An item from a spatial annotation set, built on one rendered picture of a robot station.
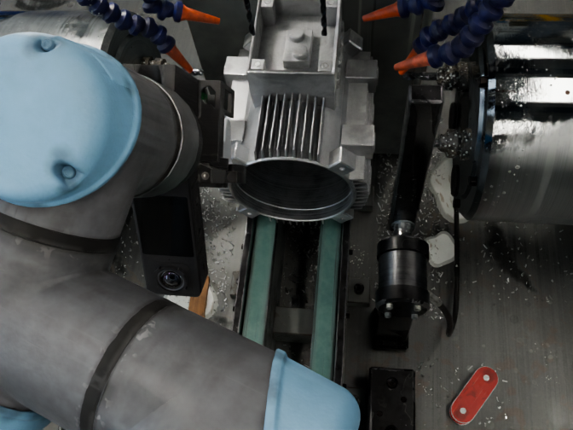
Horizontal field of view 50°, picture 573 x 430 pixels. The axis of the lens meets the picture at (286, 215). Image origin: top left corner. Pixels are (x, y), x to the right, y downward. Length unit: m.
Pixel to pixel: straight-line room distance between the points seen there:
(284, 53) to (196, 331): 0.51
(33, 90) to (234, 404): 0.15
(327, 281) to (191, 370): 0.55
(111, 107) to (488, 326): 0.75
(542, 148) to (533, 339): 0.34
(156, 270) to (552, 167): 0.43
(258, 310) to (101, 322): 0.53
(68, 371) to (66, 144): 0.10
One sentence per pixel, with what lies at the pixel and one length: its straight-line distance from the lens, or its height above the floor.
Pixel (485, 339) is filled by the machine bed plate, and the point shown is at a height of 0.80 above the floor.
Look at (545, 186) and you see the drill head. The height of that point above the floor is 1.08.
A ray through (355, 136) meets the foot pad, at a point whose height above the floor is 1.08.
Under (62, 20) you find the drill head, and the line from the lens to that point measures 0.81.
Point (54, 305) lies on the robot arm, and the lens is 0.30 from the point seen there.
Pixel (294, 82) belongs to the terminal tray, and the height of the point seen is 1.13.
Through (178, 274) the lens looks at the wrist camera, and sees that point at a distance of 0.48.
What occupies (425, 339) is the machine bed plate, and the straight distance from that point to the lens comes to 0.92.
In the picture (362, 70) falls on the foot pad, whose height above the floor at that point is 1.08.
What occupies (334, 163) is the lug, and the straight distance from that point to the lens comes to 0.70.
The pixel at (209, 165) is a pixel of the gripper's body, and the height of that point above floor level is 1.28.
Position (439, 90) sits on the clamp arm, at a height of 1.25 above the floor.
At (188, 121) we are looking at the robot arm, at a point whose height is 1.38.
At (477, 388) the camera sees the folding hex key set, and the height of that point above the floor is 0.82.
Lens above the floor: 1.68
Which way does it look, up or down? 62 degrees down
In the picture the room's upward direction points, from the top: 10 degrees counter-clockwise
